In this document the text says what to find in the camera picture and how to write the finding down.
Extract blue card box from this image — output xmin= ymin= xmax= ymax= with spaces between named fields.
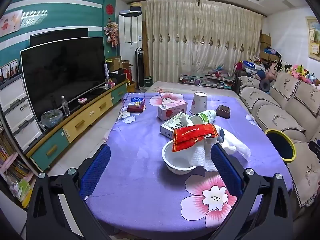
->
xmin=128 ymin=97 xmax=145 ymax=108

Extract red snack packet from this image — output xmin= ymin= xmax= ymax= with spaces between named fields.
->
xmin=171 ymin=123 xmax=218 ymax=153

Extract clear water bottle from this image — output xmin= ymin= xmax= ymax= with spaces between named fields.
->
xmin=61 ymin=96 xmax=71 ymax=116

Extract pink and white cardboard box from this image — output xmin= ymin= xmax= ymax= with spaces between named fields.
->
xmin=157 ymin=100 xmax=188 ymax=120

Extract bookshelf with books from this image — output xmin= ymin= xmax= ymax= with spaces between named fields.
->
xmin=0 ymin=127 xmax=38 ymax=209

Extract white paper towel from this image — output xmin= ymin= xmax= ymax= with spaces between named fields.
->
xmin=194 ymin=127 xmax=251 ymax=172

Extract white paper cup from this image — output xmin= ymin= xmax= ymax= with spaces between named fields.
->
xmin=189 ymin=92 xmax=208 ymax=115

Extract child drawing wall poster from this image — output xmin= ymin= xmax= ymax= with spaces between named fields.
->
xmin=0 ymin=9 xmax=23 ymax=37

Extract black bin with yellow rim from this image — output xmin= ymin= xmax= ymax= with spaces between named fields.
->
xmin=264 ymin=129 xmax=297 ymax=164

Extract stack of cardboard boxes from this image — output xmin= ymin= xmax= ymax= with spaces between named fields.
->
xmin=259 ymin=34 xmax=280 ymax=60

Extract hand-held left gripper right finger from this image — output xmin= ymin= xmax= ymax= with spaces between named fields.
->
xmin=210 ymin=144 xmax=293 ymax=240

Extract beige sofa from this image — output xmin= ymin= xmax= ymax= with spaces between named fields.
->
xmin=235 ymin=71 xmax=320 ymax=215

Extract green and yellow TV cabinet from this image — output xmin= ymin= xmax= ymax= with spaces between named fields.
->
xmin=25 ymin=80 xmax=128 ymax=173

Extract glass bowl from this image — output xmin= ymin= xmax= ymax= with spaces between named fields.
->
xmin=41 ymin=110 xmax=63 ymax=128

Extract green and white plastic bottle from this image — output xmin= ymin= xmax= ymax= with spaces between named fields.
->
xmin=188 ymin=110 xmax=217 ymax=125

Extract framed floral picture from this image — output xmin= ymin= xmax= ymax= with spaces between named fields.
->
xmin=305 ymin=16 xmax=320 ymax=60

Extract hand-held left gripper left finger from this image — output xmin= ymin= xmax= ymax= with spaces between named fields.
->
xmin=26 ymin=144 xmax=112 ymax=240

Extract dark grey neck pillow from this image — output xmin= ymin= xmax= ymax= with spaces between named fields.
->
xmin=259 ymin=79 xmax=272 ymax=92

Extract white plastic bowl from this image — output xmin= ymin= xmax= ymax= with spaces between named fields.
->
xmin=162 ymin=140 xmax=200 ymax=175

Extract brown wooden board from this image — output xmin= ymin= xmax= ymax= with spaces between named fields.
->
xmin=142 ymin=21 xmax=150 ymax=80

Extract low glass table with clutter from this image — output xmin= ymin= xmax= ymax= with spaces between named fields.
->
xmin=179 ymin=70 xmax=237 ymax=89

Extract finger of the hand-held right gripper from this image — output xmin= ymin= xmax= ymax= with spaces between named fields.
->
xmin=308 ymin=141 xmax=320 ymax=160

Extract pile of plush toys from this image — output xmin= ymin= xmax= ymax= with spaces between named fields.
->
xmin=265 ymin=60 xmax=320 ymax=90

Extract small brown box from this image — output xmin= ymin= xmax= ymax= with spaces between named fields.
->
xmin=216 ymin=104 xmax=232 ymax=119

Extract black tower fan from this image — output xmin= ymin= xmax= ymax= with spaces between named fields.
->
xmin=136 ymin=47 xmax=147 ymax=90

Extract white standing air conditioner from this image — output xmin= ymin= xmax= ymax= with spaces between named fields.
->
xmin=119 ymin=14 xmax=143 ymax=85

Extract hanging flower ornament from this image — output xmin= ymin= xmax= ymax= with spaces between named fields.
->
xmin=104 ymin=17 xmax=119 ymax=48

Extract framed photos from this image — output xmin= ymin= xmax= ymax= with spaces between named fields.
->
xmin=0 ymin=59 xmax=19 ymax=80

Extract open cardboard boxes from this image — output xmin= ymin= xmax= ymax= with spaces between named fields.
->
xmin=106 ymin=56 xmax=134 ymax=80

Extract beige curtain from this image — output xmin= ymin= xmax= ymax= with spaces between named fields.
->
xmin=141 ymin=0 xmax=263 ymax=83

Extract purple floral tablecloth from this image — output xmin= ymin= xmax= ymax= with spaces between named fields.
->
xmin=86 ymin=92 xmax=293 ymax=235

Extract white plastic drawer unit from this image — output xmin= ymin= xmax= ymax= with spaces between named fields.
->
xmin=0 ymin=74 xmax=44 ymax=153

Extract large curved television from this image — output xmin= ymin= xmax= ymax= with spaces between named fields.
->
xmin=20 ymin=37 xmax=107 ymax=123

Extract stack of flat boxes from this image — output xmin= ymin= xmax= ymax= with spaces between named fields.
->
xmin=119 ymin=2 xmax=143 ymax=15

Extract grey and white carton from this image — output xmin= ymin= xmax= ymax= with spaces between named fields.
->
xmin=160 ymin=112 xmax=194 ymax=139

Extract blue star print bag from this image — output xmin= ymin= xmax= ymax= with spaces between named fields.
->
xmin=241 ymin=60 xmax=265 ymax=74

